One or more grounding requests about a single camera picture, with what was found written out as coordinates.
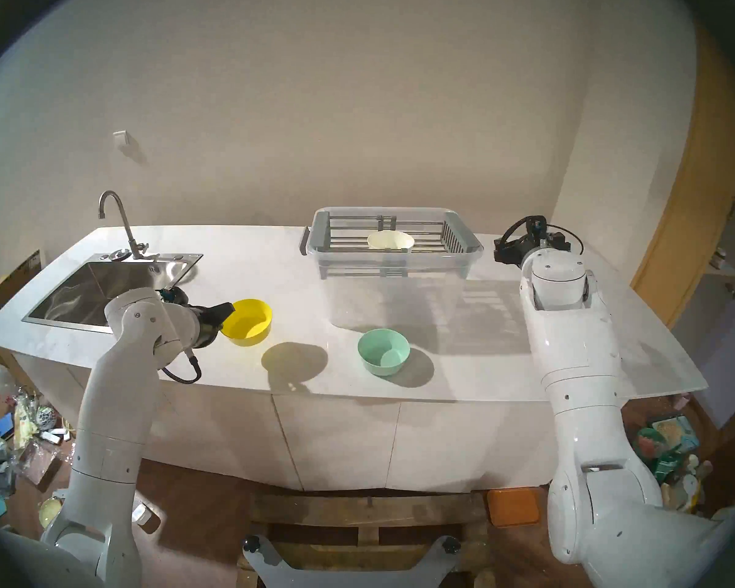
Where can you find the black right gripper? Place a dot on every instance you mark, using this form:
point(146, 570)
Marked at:
point(514, 247)

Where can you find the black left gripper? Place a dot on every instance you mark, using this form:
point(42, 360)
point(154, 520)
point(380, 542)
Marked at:
point(196, 323)

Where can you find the yellow plastic bowl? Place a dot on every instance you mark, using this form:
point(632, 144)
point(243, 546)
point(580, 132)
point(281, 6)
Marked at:
point(251, 323)

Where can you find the cream white plastic bowl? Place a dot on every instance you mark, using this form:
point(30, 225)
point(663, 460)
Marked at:
point(391, 241)

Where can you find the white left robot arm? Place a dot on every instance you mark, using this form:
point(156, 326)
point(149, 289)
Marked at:
point(116, 409)

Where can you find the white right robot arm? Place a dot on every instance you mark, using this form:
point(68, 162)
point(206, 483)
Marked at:
point(582, 378)

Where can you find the mint green plastic bowl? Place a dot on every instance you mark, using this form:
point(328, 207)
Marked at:
point(384, 353)

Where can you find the clear plastic storage box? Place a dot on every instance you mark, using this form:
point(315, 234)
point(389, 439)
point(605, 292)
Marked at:
point(392, 293)

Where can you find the steel gooseneck faucet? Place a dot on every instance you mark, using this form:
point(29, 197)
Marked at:
point(125, 222)

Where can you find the stainless steel sink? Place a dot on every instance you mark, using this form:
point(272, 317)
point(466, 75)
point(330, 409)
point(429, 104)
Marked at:
point(79, 286)

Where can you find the white counter cabinet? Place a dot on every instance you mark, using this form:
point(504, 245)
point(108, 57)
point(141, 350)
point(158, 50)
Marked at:
point(343, 446)

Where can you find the small clear jar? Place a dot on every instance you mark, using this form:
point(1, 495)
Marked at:
point(146, 516)

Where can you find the brown cardboard box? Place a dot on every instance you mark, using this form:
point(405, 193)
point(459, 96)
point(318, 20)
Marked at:
point(6, 286)

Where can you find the crumpled white plastic bag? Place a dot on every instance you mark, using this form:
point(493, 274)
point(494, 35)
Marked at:
point(0, 375)

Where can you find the colourful food package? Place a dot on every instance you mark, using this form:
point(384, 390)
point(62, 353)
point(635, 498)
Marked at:
point(667, 440)

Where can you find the wooden pallet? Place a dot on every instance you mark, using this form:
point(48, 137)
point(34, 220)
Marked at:
point(367, 519)

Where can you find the pale yellow round dish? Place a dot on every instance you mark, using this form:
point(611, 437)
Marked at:
point(50, 512)

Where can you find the orange plastic tray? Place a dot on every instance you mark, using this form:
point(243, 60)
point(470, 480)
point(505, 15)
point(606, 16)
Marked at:
point(513, 507)

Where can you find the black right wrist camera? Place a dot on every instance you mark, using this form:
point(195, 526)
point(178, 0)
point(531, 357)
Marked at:
point(538, 225)

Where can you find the wooden door frame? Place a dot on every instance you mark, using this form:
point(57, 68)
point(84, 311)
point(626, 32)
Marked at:
point(692, 195)

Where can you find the white wall switch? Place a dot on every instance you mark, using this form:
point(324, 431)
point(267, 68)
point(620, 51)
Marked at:
point(120, 139)

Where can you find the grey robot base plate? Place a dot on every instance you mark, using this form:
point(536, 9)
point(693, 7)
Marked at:
point(343, 577)

